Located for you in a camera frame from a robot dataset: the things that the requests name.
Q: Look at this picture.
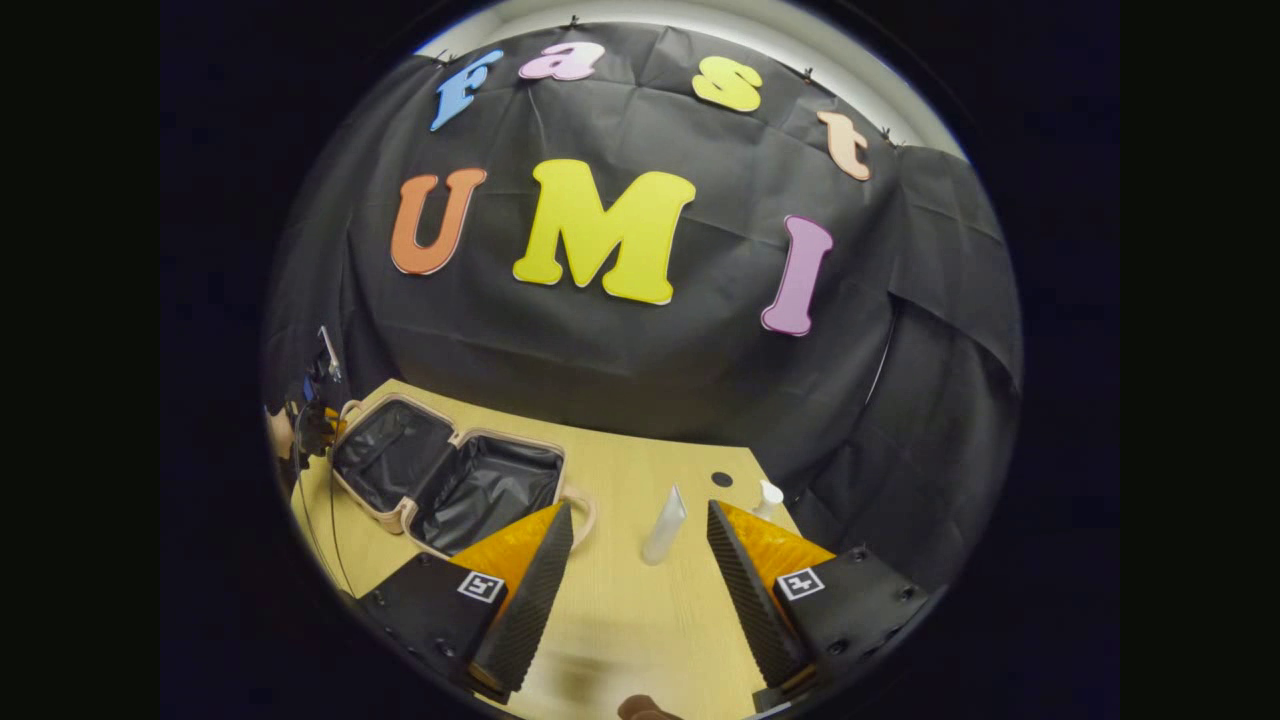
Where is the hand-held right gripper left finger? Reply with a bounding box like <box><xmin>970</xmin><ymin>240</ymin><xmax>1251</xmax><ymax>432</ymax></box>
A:
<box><xmin>352</xmin><ymin>502</ymin><xmax>576</xmax><ymax>706</ymax></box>

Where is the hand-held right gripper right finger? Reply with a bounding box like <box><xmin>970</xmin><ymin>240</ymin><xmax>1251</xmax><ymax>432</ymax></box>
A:
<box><xmin>705</xmin><ymin>499</ymin><xmax>931</xmax><ymax>711</ymax></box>

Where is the clear tube bottle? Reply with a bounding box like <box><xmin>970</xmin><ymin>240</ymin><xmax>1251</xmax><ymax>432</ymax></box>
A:
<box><xmin>641</xmin><ymin>485</ymin><xmax>690</xmax><ymax>567</ymax></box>

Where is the pink suitcase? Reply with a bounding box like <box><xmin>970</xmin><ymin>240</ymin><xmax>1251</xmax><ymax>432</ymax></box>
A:
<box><xmin>328</xmin><ymin>393</ymin><xmax>599</xmax><ymax>561</ymax></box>

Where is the black backdrop cloth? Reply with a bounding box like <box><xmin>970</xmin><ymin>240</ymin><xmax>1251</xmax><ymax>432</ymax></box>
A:
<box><xmin>265</xmin><ymin>22</ymin><xmax>1023</xmax><ymax>601</ymax></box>

